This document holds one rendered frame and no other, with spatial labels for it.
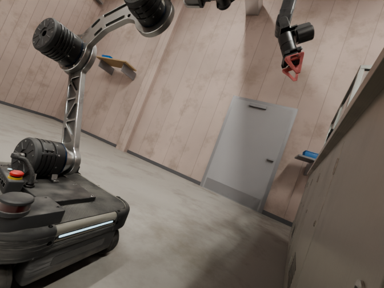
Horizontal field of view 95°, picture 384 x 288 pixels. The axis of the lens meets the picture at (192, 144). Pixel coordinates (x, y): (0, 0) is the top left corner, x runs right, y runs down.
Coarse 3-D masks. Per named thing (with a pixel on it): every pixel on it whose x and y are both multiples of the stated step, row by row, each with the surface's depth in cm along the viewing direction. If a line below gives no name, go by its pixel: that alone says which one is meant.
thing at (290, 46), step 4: (284, 44) 74; (288, 44) 73; (292, 44) 73; (284, 48) 74; (288, 48) 73; (292, 48) 72; (296, 48) 70; (300, 48) 69; (284, 52) 71; (288, 52) 70; (292, 52) 71; (300, 52) 72
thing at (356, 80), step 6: (360, 66) 124; (366, 66) 122; (360, 72) 123; (354, 78) 134; (360, 78) 122; (354, 84) 123; (348, 90) 150; (354, 90) 122; (342, 102) 169; (348, 102) 122; (336, 114) 195; (336, 120) 171; (330, 126) 220; (330, 132) 167; (324, 144) 219
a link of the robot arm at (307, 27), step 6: (282, 18) 75; (282, 24) 75; (288, 24) 74; (306, 24) 73; (282, 30) 75; (288, 30) 76; (300, 30) 73; (306, 30) 72; (312, 30) 71; (300, 36) 73; (306, 36) 72; (312, 36) 72; (300, 42) 75
